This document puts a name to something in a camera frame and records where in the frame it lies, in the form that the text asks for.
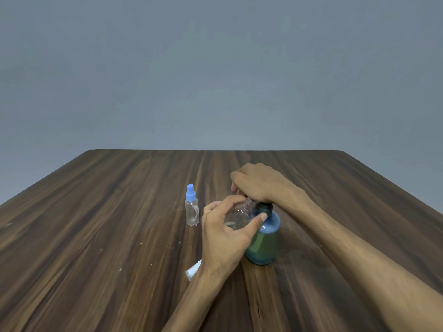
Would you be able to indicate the white spray cap with tube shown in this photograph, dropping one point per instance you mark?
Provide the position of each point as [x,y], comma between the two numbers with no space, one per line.
[192,272]

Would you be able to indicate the blue-capped small spray bottle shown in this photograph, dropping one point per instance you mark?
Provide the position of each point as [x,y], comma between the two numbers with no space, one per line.
[192,216]

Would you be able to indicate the clear small bottle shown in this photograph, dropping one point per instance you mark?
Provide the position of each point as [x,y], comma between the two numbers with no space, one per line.
[240,216]

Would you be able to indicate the blue green pump bottle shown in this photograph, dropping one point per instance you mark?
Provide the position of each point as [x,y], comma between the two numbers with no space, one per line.
[261,247]

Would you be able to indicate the person's right forearm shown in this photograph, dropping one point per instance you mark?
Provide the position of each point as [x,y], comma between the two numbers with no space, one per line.
[367,262]

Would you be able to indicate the person's left hand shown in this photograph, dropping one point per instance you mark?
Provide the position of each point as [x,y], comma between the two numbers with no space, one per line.
[221,248]

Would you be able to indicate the person's right hand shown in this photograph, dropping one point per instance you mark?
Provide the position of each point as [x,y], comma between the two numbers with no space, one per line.
[266,184]

